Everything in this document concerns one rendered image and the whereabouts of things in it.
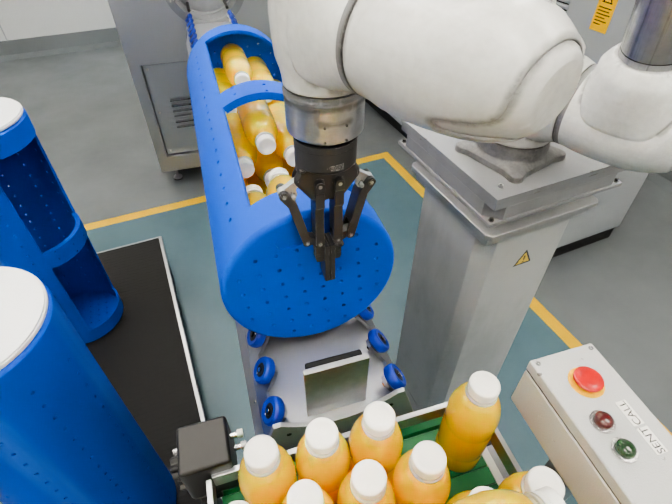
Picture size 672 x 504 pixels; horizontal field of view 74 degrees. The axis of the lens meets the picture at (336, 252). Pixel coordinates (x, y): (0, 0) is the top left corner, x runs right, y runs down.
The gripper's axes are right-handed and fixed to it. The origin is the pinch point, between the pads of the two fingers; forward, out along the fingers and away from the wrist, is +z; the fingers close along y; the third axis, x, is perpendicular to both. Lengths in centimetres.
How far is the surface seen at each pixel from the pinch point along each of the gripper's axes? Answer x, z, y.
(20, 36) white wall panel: 483, 98, -172
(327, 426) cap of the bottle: -21.9, 5.8, -6.4
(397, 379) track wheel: -12.1, 18.2, 7.9
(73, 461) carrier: 3, 43, -51
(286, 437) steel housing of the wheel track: -13.6, 23.5, -11.0
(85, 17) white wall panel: 491, 88, -110
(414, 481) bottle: -29.7, 8.9, 1.7
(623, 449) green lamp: -34.6, 5.0, 24.5
